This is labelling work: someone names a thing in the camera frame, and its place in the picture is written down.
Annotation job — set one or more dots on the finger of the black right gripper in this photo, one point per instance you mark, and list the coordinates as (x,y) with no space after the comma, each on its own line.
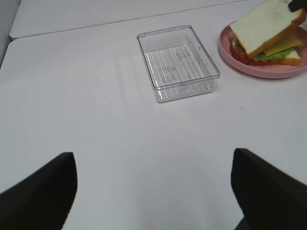
(295,5)

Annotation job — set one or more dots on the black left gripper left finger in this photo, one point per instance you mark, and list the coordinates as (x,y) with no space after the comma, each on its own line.
(42,201)

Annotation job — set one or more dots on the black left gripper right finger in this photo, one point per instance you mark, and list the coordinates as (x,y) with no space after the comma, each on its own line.
(269,198)

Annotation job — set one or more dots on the bread slice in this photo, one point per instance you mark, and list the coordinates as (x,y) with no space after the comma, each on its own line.
(287,60)
(265,25)

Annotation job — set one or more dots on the yellow cheese slice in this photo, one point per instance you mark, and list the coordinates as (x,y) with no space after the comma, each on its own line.
(289,41)

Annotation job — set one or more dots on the green lettuce leaf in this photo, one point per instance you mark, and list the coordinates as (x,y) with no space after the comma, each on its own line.
(273,55)

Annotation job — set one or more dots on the bacon strip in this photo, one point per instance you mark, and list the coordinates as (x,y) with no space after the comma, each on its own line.
(301,46)

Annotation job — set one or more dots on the pink round plate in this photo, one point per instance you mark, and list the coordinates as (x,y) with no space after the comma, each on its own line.
(269,71)

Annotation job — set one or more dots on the left clear plastic tray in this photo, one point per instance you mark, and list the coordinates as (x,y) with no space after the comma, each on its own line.
(177,63)

